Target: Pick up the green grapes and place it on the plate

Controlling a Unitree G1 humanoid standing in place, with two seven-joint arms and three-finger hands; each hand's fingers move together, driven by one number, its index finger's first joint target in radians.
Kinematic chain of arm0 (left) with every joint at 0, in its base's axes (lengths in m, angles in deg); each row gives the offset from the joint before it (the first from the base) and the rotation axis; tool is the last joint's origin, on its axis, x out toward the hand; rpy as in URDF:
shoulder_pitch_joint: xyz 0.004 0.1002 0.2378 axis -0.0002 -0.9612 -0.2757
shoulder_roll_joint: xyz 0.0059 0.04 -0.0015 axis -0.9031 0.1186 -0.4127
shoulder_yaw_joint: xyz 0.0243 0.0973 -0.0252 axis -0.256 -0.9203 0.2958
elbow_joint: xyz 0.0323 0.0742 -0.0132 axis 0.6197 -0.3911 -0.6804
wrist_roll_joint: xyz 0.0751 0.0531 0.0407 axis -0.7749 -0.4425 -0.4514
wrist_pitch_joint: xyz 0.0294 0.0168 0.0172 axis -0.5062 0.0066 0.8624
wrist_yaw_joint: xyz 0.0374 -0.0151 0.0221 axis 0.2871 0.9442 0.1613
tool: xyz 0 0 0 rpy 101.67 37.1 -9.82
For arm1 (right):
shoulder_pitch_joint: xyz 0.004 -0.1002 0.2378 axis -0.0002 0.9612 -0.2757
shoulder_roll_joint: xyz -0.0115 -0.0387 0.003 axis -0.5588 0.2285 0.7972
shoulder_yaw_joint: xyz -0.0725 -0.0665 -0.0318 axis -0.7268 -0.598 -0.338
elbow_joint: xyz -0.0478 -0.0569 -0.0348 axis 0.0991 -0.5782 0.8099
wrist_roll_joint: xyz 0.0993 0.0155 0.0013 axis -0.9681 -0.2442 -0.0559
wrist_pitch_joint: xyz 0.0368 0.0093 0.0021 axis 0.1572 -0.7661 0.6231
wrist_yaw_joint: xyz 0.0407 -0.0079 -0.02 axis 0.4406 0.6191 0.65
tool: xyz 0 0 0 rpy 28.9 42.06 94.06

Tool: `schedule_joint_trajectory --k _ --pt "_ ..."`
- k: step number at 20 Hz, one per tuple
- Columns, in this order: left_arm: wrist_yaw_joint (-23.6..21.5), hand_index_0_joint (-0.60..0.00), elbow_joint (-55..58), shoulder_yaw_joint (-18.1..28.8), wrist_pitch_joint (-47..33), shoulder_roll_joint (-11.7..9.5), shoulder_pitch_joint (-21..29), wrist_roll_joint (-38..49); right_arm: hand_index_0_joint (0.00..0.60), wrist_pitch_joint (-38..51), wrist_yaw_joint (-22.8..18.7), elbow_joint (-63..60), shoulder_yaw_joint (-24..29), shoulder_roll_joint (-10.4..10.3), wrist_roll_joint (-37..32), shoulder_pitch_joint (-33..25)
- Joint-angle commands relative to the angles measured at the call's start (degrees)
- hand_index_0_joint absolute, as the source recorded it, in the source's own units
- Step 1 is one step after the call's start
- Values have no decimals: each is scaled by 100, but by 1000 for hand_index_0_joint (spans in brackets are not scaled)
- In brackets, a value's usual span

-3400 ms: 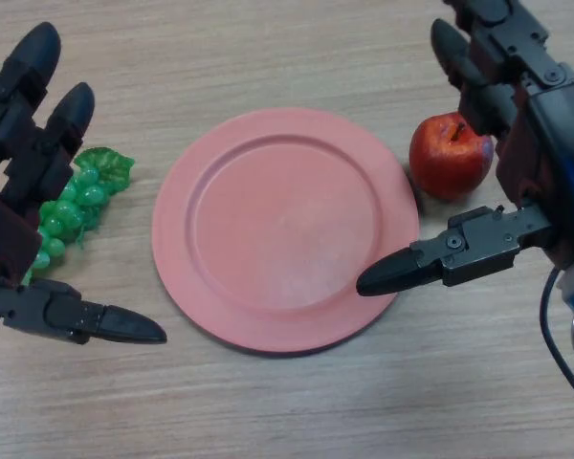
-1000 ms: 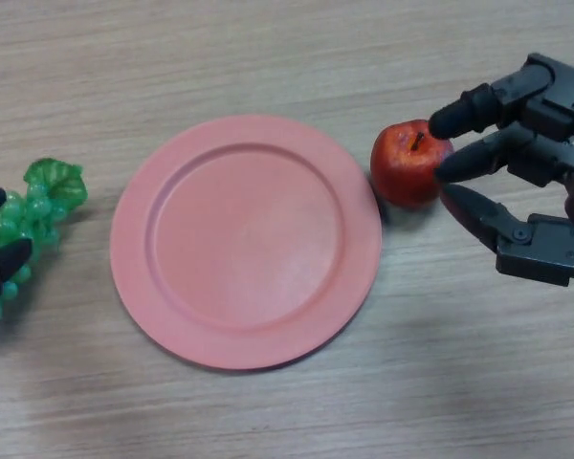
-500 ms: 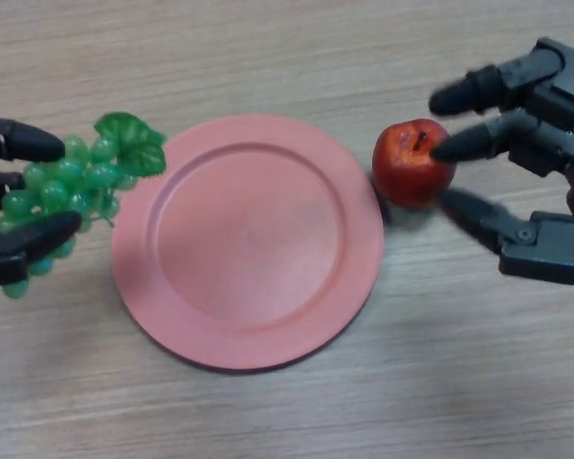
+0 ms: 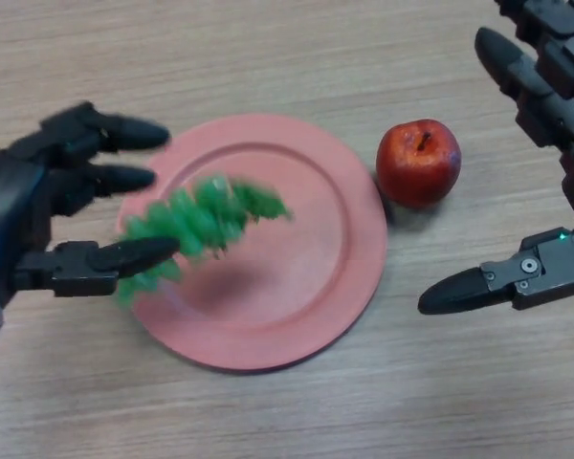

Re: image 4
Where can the green plastic grape bunch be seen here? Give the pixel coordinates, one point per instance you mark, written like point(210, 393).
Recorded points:
point(205, 220)

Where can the red apple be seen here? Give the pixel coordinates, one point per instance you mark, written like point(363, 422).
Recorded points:
point(416, 167)

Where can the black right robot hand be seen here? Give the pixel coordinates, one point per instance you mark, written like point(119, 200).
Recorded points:
point(555, 105)

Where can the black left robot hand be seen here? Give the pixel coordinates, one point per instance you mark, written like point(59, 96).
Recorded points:
point(14, 191)

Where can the pink round plate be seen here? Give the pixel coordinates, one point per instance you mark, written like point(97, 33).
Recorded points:
point(292, 268)

